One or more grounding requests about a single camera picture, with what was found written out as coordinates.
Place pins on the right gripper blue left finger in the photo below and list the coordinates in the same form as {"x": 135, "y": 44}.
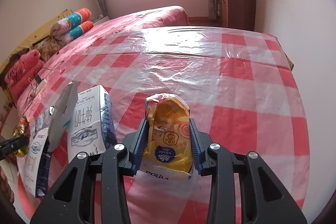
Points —
{"x": 138, "y": 145}

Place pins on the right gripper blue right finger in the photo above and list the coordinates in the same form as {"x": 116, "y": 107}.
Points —
{"x": 199, "y": 144}

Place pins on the yellow Vinda tissue pack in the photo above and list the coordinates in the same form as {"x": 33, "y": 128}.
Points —
{"x": 168, "y": 153}

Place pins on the white milk carton box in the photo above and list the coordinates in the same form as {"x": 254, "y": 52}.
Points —
{"x": 91, "y": 128}

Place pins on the grey barcode mailer bag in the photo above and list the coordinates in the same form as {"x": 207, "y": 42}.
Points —
{"x": 61, "y": 117}

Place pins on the person left hand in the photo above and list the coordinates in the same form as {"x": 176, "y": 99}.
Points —
{"x": 5, "y": 188}

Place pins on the yellow snack wrapper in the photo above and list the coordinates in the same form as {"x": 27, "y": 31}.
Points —
{"x": 22, "y": 129}

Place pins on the lower pink pillow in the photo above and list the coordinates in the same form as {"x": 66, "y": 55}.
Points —
{"x": 18, "y": 88}

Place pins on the white power strip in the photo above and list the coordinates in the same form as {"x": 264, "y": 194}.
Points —
{"x": 39, "y": 86}

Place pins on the pink checkered plastic sheet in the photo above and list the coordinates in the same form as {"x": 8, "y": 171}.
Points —
{"x": 238, "y": 85}

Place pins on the pink love you pillow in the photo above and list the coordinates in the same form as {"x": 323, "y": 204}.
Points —
{"x": 26, "y": 62}

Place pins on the floral pillow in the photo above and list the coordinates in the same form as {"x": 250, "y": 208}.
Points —
{"x": 48, "y": 47}

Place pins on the yellow headboard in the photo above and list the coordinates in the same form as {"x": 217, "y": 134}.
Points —
{"x": 41, "y": 33}

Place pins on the rolled colourful quilt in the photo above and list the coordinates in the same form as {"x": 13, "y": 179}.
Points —
{"x": 72, "y": 26}

